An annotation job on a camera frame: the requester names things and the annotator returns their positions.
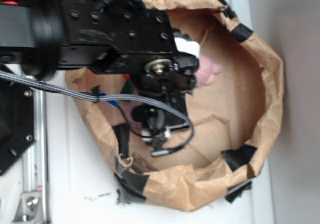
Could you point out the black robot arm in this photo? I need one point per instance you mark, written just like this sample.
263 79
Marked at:
32 35

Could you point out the pink plush bunny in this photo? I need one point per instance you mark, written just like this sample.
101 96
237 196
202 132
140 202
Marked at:
207 72

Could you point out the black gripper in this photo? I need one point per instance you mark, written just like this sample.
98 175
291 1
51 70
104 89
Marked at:
127 37

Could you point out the metal corner bracket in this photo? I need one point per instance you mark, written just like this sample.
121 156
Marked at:
30 209

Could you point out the orange plastic toy carrot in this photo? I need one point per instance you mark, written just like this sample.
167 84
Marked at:
127 88

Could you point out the black hexagonal robot base plate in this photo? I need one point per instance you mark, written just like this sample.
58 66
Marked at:
17 122

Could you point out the brown paper bag bin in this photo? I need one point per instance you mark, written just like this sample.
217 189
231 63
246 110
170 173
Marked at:
237 120

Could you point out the aluminium extrusion rail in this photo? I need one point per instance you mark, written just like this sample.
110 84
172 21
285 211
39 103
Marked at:
35 160

